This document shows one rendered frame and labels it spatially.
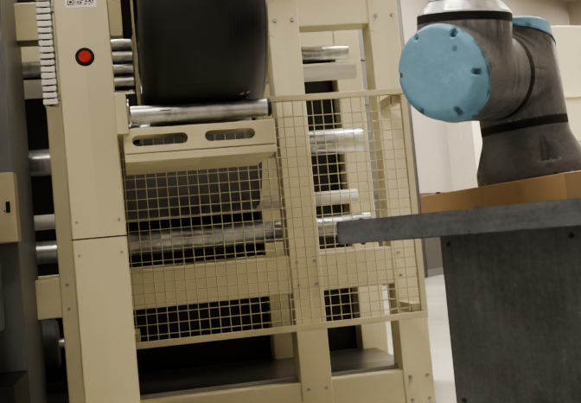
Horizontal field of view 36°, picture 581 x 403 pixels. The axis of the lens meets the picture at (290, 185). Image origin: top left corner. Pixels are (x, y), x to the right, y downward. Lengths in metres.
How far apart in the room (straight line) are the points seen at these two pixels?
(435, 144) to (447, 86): 8.80
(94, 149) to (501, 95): 1.12
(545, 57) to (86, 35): 1.16
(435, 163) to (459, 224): 8.74
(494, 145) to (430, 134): 8.58
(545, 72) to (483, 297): 0.39
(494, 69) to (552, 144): 0.21
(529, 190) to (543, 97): 0.17
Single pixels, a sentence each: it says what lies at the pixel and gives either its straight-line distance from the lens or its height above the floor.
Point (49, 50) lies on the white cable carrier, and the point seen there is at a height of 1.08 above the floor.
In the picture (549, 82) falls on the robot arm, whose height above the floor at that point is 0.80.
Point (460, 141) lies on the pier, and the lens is 10.39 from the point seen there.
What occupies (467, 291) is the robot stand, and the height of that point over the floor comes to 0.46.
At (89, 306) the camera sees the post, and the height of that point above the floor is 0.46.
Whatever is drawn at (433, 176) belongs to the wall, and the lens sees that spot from 10.09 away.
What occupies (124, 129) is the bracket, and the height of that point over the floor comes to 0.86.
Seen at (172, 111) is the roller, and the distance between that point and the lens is 2.18.
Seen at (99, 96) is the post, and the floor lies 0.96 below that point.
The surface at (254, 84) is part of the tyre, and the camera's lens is 2.20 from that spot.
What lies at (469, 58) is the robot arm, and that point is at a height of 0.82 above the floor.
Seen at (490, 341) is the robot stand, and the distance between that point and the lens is 1.56.
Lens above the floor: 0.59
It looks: 3 degrees up
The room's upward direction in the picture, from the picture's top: 5 degrees counter-clockwise
